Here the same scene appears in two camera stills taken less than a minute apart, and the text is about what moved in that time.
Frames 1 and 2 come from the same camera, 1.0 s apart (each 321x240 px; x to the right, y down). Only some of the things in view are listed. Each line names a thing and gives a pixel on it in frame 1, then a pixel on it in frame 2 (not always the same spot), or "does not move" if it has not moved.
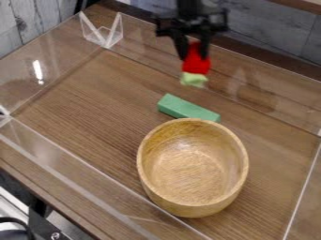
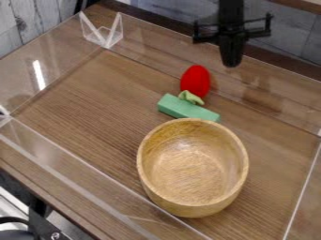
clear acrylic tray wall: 149,160 does not move
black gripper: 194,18 → 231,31
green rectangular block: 183,109 does not move
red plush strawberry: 194,67 → 194,82
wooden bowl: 192,167 does not move
